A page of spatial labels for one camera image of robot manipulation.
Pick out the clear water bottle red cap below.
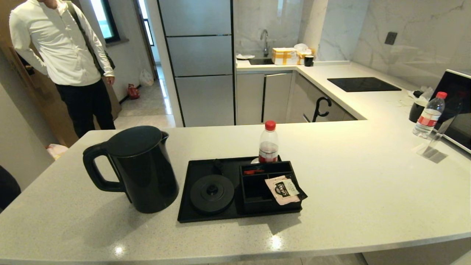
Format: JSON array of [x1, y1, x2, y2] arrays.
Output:
[[413, 91, 449, 139]]

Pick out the black electric kettle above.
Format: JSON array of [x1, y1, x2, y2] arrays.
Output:
[[83, 126, 180, 214]]

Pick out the small yellow white box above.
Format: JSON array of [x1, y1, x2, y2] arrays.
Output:
[[297, 49, 316, 65]]

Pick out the black induction cooktop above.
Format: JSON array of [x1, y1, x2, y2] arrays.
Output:
[[327, 77, 402, 92]]

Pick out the clear acrylic sign holder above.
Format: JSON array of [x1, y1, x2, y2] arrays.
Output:
[[418, 114, 458, 159]]

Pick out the silver refrigerator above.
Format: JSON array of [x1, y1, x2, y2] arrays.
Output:
[[157, 0, 236, 127]]

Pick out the person in white jacket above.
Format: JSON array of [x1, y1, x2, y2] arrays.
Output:
[[9, 0, 116, 138]]

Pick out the black compartment organizer box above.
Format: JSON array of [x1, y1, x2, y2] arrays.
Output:
[[239, 160, 308, 214]]

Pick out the dark framed window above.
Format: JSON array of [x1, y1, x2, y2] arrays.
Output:
[[90, 0, 120, 43]]

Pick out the yellow white striped box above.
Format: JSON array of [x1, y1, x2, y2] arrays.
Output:
[[272, 47, 298, 66]]

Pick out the large black mug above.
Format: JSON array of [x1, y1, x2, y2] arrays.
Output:
[[409, 100, 427, 123]]

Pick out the black microwave oven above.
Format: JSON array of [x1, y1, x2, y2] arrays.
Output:
[[431, 69, 471, 153]]

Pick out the crumpled white orange plastic bag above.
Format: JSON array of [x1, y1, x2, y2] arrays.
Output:
[[46, 143, 68, 160]]

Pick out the black curved faucet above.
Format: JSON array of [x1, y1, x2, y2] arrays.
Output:
[[312, 96, 332, 122]]

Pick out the chrome sink faucet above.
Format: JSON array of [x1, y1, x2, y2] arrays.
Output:
[[260, 29, 270, 57]]

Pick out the white base cabinet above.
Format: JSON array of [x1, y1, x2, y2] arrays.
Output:
[[235, 71, 357, 125]]

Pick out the black round kettle base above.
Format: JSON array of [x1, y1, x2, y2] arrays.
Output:
[[190, 174, 235, 214]]

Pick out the black rectangular serving tray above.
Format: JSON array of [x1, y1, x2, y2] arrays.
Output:
[[177, 155, 308, 223]]

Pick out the pink tea bag sachet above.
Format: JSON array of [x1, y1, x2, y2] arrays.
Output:
[[265, 175, 301, 205]]

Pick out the water bottle with dark liquid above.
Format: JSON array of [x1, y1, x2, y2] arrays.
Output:
[[258, 120, 279, 163]]

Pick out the dark green shoulder bag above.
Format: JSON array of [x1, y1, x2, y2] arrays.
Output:
[[66, 0, 116, 71]]

